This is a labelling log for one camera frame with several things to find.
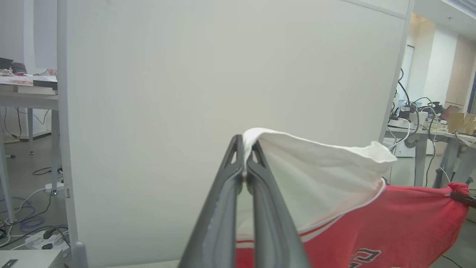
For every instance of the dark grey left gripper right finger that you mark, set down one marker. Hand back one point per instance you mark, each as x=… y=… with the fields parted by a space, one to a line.
x=271 y=230

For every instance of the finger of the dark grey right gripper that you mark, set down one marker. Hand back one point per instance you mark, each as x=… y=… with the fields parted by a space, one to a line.
x=465 y=200

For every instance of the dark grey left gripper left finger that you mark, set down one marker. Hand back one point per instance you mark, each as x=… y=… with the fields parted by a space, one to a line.
x=219 y=223

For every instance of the red and white jersey garment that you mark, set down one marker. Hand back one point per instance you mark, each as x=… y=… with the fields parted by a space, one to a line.
x=390 y=223

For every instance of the grey cluttered desk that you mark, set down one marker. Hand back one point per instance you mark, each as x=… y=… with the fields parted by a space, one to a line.
x=420 y=163

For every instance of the brown cardboard box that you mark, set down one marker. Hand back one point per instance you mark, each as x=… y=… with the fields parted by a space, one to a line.
x=461 y=122

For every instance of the white partition panel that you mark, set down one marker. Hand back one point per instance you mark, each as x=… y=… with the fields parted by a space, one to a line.
x=167 y=111

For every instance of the white power strip with plugs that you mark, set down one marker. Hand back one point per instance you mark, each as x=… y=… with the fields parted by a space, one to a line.
x=46 y=240

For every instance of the grey metal box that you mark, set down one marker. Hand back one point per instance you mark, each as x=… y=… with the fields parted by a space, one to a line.
x=29 y=259

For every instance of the grey table with thin legs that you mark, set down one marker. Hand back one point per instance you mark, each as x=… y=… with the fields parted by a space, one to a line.
x=29 y=100

